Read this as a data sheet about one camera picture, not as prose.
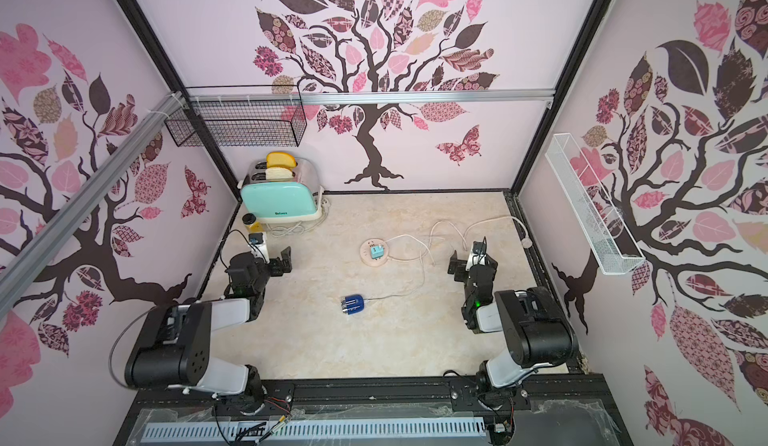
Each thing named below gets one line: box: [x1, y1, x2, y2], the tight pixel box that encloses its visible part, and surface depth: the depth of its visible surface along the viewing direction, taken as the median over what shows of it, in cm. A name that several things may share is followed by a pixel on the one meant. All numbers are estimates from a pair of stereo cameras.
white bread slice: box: [265, 167, 294, 180], surface depth 102 cm
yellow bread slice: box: [266, 151, 297, 170], surface depth 106 cm
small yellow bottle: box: [242, 213, 264, 233], surface depth 103 cm
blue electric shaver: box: [341, 294, 364, 315], surface depth 89 cm
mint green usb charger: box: [371, 245, 385, 259], surface depth 97 cm
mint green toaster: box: [238, 158, 325, 223], surface depth 106 cm
